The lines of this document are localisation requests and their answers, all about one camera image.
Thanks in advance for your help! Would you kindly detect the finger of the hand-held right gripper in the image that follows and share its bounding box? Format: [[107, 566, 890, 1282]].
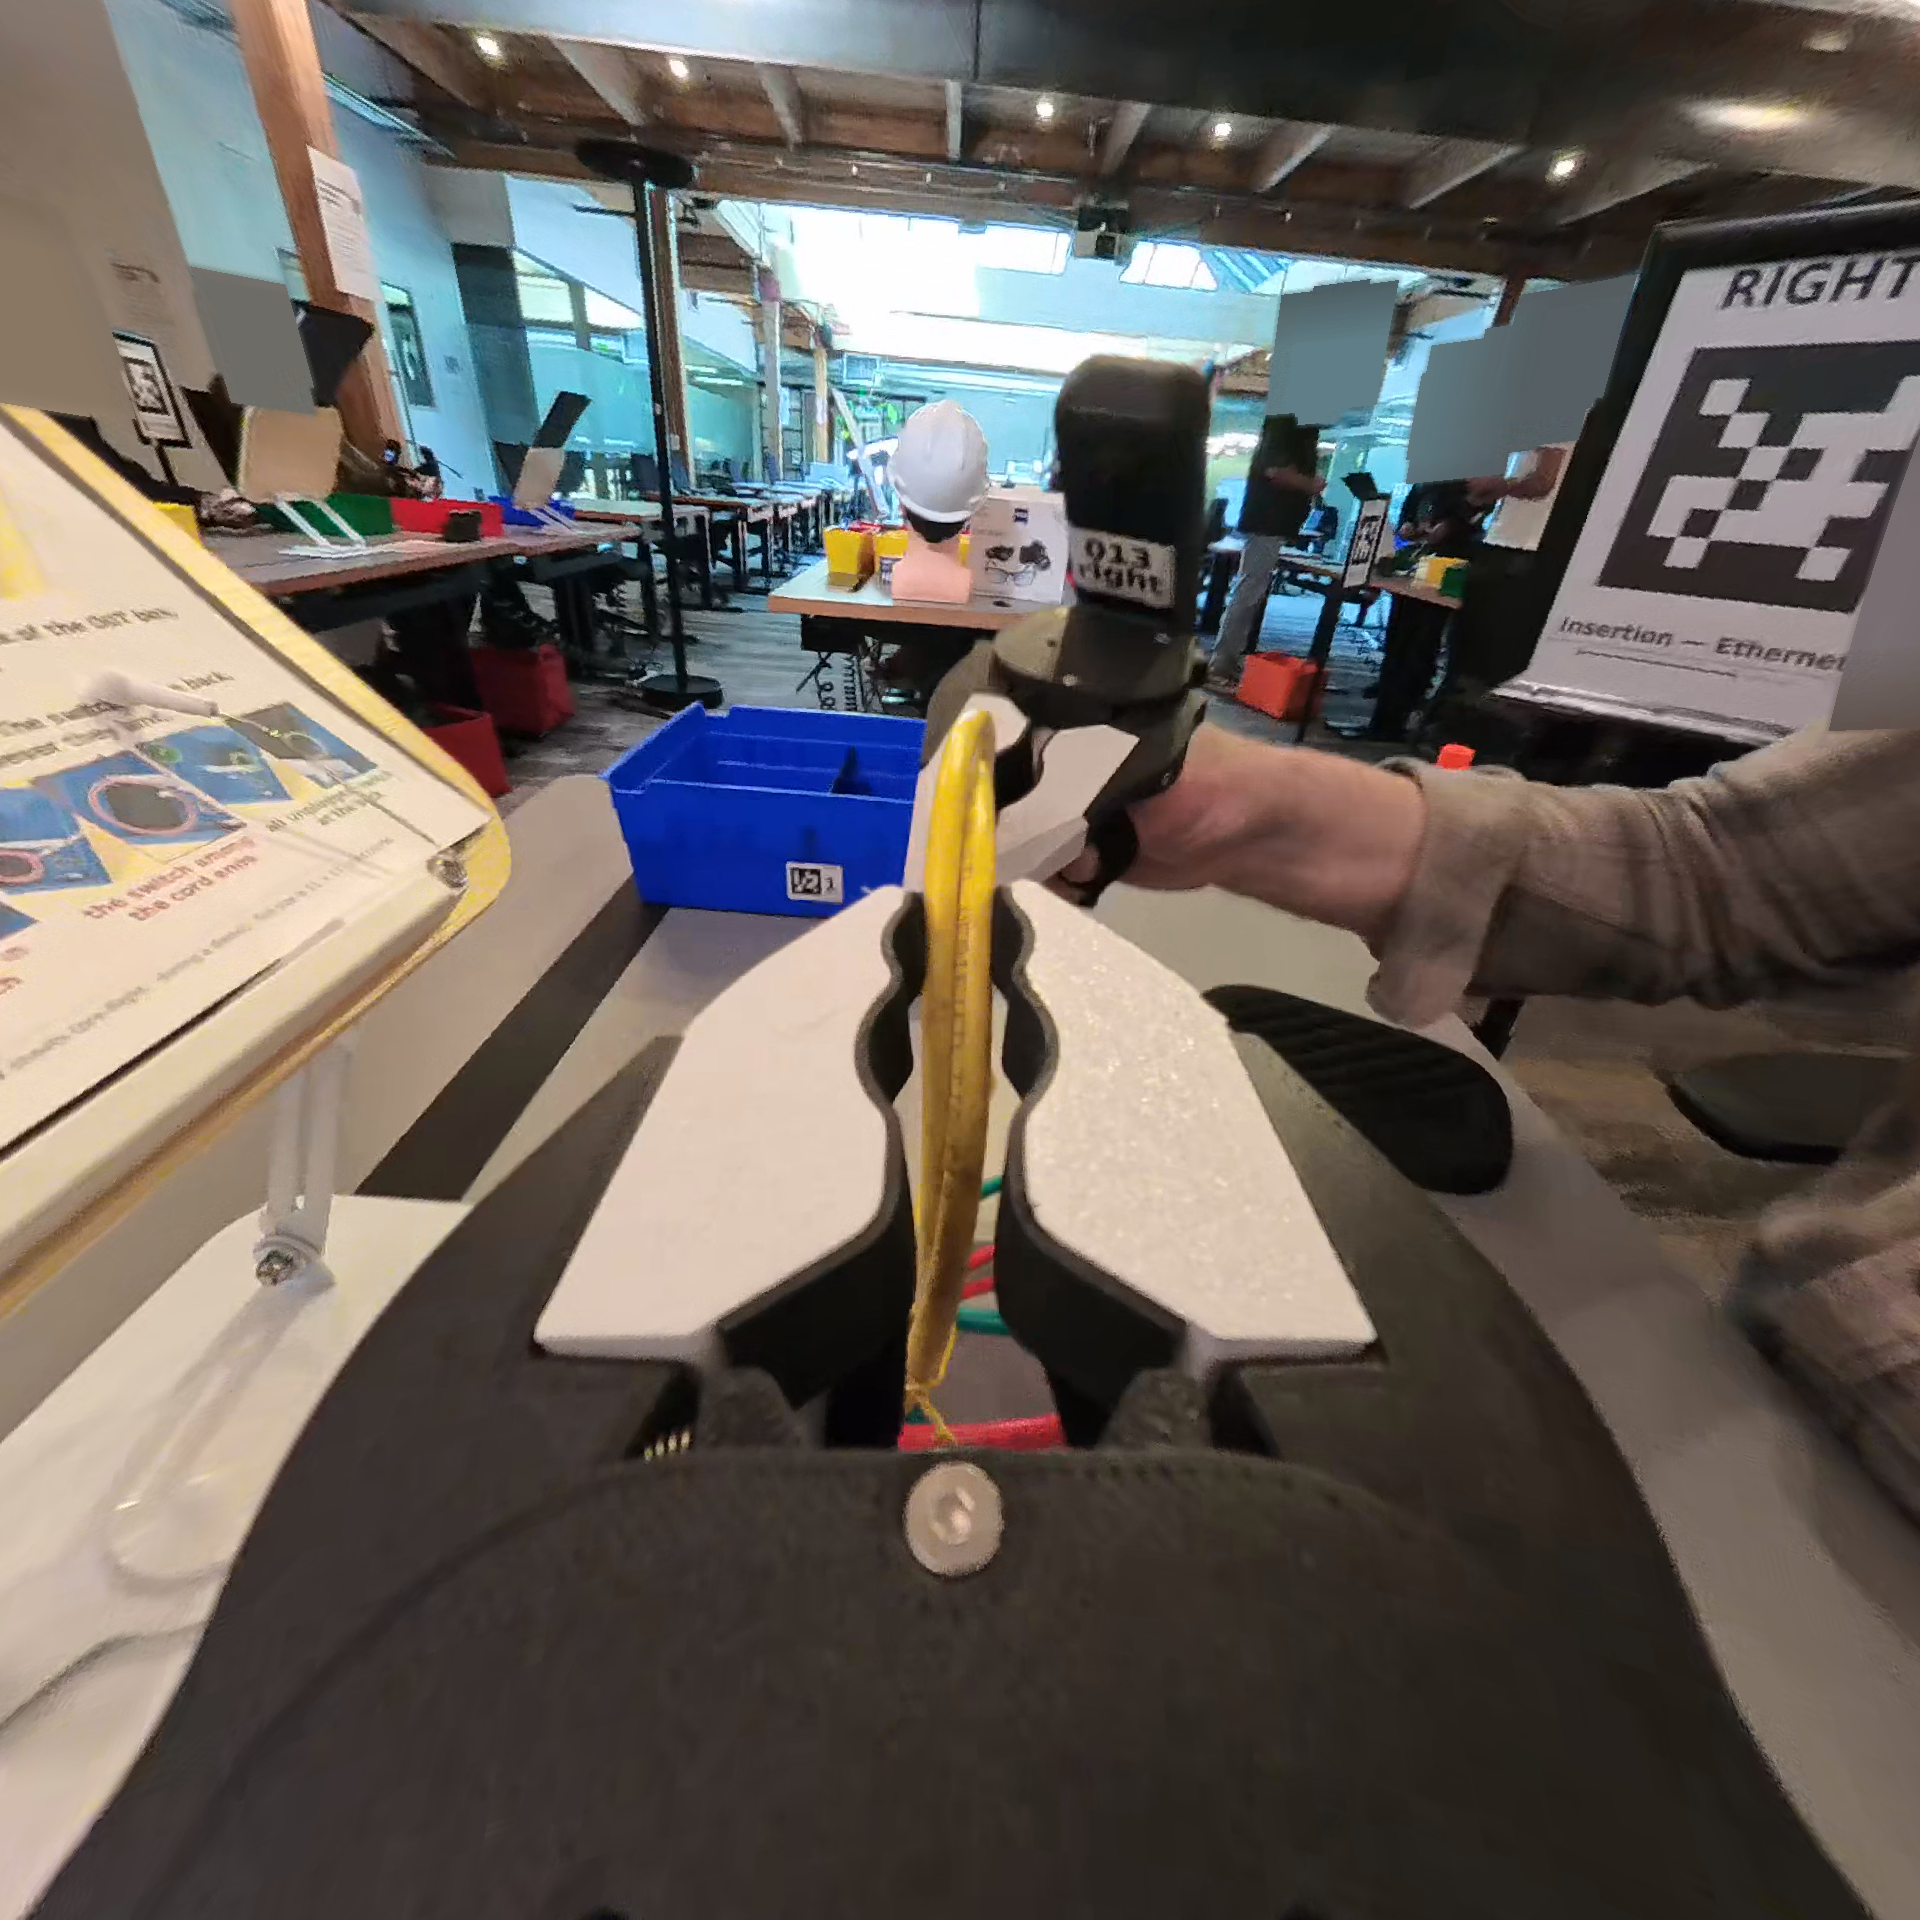
[[992, 724, 1154, 888], [903, 692, 1038, 902]]

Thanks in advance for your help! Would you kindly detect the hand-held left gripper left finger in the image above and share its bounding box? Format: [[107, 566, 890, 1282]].
[[532, 884, 928, 1454]]

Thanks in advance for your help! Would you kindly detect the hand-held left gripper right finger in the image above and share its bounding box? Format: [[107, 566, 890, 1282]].
[[991, 882, 1379, 1448]]

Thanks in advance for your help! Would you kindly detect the yellow ethernet cable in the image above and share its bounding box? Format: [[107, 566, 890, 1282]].
[[900, 709, 1004, 1448]]

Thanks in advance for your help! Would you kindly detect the person's right forearm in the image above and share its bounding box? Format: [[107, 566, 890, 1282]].
[[1362, 724, 1920, 1028]]

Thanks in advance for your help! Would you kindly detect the person's right hand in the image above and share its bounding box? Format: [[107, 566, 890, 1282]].
[[1050, 727, 1426, 962]]

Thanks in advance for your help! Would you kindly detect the white printed box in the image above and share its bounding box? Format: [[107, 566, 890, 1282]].
[[968, 486, 1075, 600]]

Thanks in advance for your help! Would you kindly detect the white hard hat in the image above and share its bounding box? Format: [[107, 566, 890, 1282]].
[[884, 400, 994, 522]]

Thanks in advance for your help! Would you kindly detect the wooden work table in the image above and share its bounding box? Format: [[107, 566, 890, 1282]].
[[769, 562, 1058, 639]]

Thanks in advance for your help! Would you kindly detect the pink mannequin head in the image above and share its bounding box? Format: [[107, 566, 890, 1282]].
[[879, 503, 985, 606]]

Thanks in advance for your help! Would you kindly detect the blue plastic bin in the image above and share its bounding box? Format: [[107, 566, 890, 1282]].
[[604, 701, 932, 916]]

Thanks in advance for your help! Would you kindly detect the dark grey table pad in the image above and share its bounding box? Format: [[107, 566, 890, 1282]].
[[359, 862, 676, 1202]]

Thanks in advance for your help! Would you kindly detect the red plastic bin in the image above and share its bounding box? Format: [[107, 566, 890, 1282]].
[[428, 704, 513, 797], [472, 642, 577, 736]]

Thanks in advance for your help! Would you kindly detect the black framed marker sign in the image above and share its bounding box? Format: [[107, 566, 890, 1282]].
[[1492, 194, 1920, 745]]

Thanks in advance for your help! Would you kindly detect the yellow-edged instruction board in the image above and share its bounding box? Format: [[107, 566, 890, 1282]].
[[0, 401, 514, 1321]]

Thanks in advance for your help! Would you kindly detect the white paper notice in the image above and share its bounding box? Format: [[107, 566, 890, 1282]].
[[305, 143, 380, 297]]

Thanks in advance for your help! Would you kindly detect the small marker tag sign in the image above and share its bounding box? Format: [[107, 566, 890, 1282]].
[[112, 333, 190, 447]]

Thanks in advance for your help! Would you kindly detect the wooden pillar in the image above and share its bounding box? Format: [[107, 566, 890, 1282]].
[[224, 0, 407, 453]]

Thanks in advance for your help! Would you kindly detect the green ethernet cable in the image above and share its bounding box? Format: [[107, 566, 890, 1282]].
[[954, 1174, 1010, 1340]]

